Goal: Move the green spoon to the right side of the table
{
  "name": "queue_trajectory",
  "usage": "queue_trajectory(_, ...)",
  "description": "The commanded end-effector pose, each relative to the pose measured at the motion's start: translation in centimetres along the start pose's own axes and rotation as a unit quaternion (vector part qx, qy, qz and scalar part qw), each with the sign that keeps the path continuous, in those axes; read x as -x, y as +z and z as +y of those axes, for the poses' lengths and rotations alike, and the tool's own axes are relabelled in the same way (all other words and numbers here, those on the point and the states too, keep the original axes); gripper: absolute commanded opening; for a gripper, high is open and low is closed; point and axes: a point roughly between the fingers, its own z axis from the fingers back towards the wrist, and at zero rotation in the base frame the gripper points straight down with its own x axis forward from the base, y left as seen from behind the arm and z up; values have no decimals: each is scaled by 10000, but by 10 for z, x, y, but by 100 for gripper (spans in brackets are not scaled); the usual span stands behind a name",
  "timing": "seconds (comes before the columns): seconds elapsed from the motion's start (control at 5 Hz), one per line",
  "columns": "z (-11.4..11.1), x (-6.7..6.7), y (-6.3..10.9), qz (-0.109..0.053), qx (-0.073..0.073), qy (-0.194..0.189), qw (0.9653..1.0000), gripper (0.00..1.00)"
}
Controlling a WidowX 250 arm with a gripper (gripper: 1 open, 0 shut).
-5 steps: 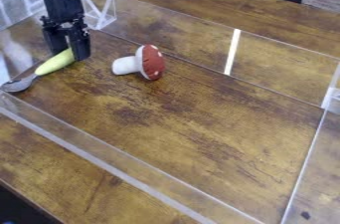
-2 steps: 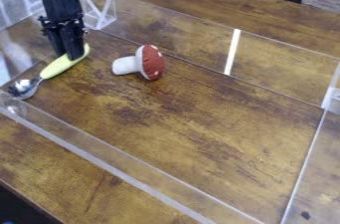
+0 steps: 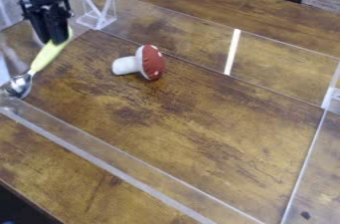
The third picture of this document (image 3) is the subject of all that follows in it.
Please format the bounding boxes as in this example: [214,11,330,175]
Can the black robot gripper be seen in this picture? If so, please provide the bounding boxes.
[19,0,74,45]

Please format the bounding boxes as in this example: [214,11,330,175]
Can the green handled metal spoon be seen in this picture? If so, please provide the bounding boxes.
[3,27,74,99]

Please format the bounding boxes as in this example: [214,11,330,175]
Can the red and white toy mushroom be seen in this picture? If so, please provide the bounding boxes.
[112,45,166,81]

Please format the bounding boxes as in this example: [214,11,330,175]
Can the clear acrylic triangle bracket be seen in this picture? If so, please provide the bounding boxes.
[76,0,118,30]

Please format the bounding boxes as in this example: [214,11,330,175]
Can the clear acrylic enclosure wall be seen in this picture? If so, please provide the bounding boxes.
[0,0,340,224]

